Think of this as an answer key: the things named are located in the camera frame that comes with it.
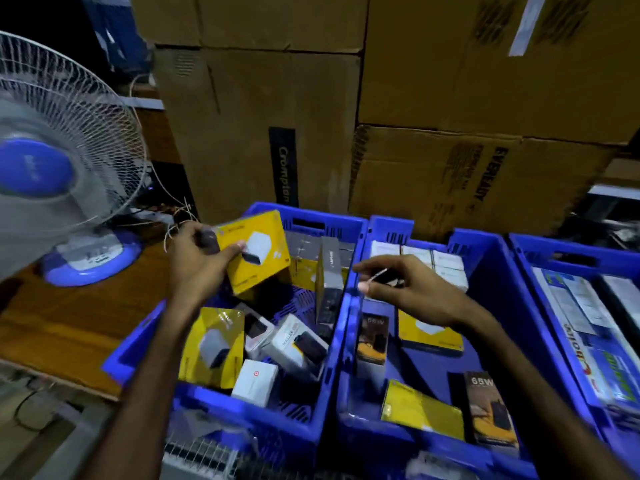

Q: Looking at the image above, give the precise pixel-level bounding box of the white box black edge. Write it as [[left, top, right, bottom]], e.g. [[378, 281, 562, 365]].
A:
[[599, 275, 640, 341]]

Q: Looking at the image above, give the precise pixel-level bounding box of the small dark handheld object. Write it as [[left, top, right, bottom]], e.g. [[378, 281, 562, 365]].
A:
[[197, 230, 221, 256]]

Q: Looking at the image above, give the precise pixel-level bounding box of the white wire rack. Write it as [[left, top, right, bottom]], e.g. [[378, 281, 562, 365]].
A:
[[162, 435, 242, 480]]

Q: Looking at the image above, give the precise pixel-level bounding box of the yellow charger box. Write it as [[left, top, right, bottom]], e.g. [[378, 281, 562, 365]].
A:
[[212, 211, 292, 296], [397, 310, 465, 354], [380, 379, 466, 441], [178, 307, 246, 390]]

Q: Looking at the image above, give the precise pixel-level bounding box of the person's right hand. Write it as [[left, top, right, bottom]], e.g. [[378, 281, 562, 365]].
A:
[[352, 255, 474, 329]]

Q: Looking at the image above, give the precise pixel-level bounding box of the black cable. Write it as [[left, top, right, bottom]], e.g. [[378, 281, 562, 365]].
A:
[[14, 389, 57, 431]]

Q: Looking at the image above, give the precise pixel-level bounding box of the cardboard box with black label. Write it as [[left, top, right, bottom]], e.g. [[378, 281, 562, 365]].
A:
[[152, 47, 362, 226]]

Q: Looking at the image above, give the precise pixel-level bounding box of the large cardboard box white tape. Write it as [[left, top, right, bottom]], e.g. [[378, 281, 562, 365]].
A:
[[357, 0, 640, 145]]

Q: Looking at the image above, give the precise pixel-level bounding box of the person's right forearm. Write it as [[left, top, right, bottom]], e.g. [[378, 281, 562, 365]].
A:
[[450, 306, 636, 480]]

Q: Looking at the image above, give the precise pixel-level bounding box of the thin white wire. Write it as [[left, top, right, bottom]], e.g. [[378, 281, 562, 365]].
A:
[[129, 74, 202, 253]]

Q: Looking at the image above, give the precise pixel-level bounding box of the blue plastic crate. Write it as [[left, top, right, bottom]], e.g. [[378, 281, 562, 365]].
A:
[[334, 215, 601, 480], [102, 202, 369, 463], [507, 233, 640, 448]]

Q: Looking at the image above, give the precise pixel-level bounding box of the white grey charger box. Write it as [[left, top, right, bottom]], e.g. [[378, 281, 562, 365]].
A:
[[234, 302, 277, 361], [262, 314, 330, 381]]

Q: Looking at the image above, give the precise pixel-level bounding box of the cardboard box with dark print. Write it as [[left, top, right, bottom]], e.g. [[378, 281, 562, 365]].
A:
[[349, 126, 617, 241]]

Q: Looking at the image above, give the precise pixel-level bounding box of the blue object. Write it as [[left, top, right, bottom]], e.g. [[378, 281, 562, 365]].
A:
[[79, 0, 152, 71]]

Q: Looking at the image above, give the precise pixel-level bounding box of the yellow grey box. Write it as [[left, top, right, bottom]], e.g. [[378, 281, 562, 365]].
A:
[[286, 232, 321, 292]]

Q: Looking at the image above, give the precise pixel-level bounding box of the small white box red mark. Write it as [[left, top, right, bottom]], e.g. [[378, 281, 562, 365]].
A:
[[231, 360, 280, 409]]

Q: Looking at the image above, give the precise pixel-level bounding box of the tall dark grey box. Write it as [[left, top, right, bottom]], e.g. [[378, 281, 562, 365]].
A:
[[315, 237, 345, 326]]

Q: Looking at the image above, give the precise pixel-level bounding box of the person's left hand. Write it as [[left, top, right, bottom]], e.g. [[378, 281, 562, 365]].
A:
[[167, 222, 247, 309]]

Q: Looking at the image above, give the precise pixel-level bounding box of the person's left forearm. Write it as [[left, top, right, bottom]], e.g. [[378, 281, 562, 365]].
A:
[[80, 294, 212, 480]]

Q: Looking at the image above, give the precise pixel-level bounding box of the plain brown cardboard box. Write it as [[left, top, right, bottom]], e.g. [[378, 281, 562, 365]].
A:
[[130, 0, 370, 53]]

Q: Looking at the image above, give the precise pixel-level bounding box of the white blue table fan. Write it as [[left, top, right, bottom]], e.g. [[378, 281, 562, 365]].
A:
[[0, 31, 149, 288]]

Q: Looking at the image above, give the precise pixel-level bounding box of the white printed long box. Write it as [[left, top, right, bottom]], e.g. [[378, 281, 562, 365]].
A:
[[531, 267, 640, 413]]

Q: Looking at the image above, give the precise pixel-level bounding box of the black orange charger box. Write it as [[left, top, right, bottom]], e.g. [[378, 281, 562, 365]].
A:
[[462, 371, 521, 454], [355, 313, 390, 366]]

